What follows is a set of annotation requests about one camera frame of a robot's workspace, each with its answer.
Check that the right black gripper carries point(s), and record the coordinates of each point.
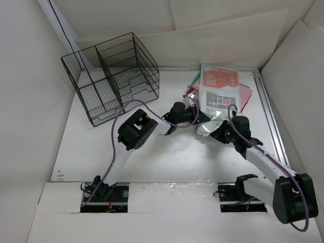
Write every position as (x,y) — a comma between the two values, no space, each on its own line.
(217,133)

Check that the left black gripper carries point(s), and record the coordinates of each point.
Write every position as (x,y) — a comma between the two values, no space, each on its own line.
(201,118)

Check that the clear sleeve map brochure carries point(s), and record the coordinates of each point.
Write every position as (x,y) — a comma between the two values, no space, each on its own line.
(214,104)

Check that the clear sleeve orange 2025 brochure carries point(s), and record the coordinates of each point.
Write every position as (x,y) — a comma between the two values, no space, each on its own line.
(218,77)

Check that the pink paper folder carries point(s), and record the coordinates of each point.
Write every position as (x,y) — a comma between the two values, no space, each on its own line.
(245,94)

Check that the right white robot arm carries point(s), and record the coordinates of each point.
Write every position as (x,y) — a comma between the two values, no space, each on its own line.
(291,195)

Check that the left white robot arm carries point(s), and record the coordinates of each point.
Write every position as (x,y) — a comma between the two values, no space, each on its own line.
(133,134)

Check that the green plastic folder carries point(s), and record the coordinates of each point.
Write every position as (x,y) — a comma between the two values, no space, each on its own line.
(194,85)

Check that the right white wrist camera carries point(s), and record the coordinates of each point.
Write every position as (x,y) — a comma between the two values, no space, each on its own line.
(235,113)

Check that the aluminium rail right side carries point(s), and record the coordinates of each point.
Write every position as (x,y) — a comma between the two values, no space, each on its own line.
(277,143)

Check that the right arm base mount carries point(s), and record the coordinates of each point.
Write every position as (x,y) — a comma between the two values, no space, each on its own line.
(233,198)

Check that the black wire mesh organizer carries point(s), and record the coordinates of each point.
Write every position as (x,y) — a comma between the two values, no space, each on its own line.
(108,75)

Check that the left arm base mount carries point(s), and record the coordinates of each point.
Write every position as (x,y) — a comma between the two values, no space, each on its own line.
(107,199)

